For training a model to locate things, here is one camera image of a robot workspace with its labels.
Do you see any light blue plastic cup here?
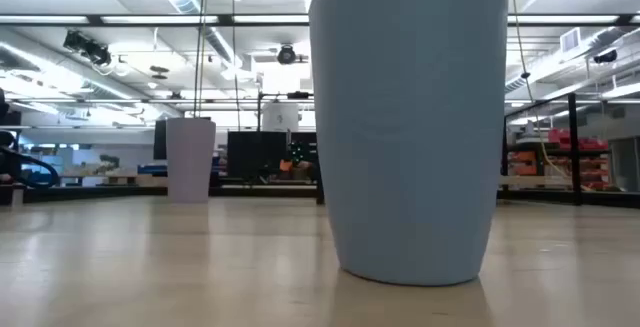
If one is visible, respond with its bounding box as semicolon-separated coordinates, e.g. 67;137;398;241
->
308;0;510;287

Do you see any lavender plastic cup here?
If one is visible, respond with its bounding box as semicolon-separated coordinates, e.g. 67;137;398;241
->
165;117;217;204

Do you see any wooden shelf board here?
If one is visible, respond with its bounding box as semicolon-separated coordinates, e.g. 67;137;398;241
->
499;175;574;188

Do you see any white cylindrical tank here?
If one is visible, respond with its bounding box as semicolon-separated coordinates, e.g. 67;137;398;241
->
261;100;301;134

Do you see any black monitor on stand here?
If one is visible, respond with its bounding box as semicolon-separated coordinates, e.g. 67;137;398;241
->
153;119;169;161

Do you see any black ceiling-mounted device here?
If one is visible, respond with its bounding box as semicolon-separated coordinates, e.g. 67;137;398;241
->
62;29;113;67

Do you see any storage rack with red bins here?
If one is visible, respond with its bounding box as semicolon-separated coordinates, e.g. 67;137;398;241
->
505;127;612;192

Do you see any small black ceiling fixture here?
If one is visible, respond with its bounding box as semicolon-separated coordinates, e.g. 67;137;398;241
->
592;48;619;65

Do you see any person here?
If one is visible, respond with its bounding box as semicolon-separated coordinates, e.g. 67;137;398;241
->
0;130;22;183

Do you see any round black ceiling camera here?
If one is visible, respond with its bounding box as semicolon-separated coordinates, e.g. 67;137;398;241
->
276;44;299;67

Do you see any black hanging cable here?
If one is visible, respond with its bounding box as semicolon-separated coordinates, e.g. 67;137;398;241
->
230;0;242;131

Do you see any beige hanging cable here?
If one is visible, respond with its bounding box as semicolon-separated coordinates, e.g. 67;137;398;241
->
507;0;596;192

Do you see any black cable loop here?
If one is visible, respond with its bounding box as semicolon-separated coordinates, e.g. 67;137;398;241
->
0;144;61;189

